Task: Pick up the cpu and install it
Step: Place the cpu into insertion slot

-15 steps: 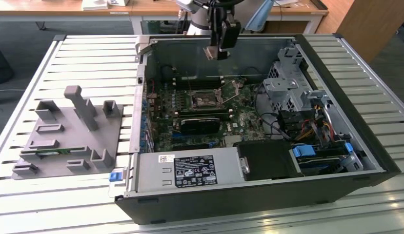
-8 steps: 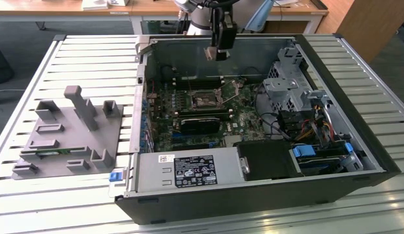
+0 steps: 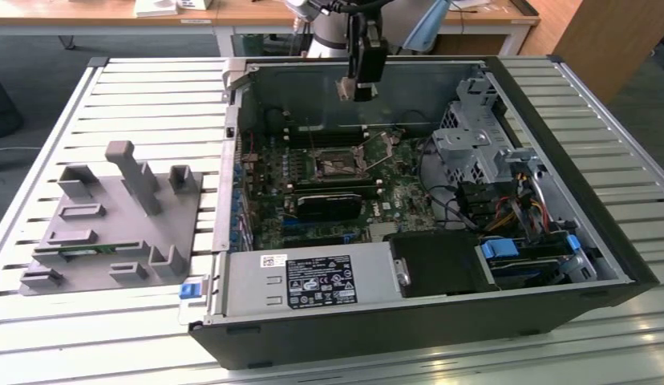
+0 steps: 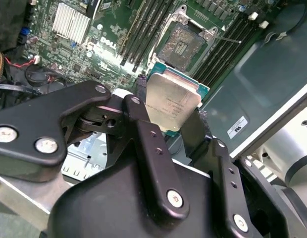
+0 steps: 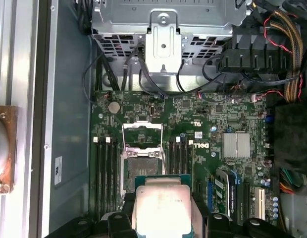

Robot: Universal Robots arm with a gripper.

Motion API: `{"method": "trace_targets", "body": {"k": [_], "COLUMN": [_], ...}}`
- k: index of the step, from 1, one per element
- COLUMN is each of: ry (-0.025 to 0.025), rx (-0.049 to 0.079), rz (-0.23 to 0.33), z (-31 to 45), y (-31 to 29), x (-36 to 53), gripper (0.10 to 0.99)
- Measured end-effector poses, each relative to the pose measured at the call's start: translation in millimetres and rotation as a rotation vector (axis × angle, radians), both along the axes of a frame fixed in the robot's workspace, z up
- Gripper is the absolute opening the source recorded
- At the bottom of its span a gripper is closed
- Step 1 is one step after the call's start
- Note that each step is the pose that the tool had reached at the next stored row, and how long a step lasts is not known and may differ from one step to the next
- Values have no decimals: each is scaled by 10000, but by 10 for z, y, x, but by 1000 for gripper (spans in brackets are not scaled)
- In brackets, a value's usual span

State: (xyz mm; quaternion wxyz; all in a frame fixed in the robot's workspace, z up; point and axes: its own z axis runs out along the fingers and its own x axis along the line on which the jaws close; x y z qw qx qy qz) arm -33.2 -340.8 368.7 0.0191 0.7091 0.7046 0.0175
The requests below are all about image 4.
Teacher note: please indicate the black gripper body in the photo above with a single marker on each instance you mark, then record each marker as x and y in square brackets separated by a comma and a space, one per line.
[106, 203]

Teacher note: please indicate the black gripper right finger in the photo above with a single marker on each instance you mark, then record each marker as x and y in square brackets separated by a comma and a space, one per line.
[230, 188]

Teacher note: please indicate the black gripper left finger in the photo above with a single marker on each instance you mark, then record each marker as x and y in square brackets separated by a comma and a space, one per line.
[153, 158]

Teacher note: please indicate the silver topped CPU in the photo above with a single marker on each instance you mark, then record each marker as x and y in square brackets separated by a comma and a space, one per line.
[173, 99]

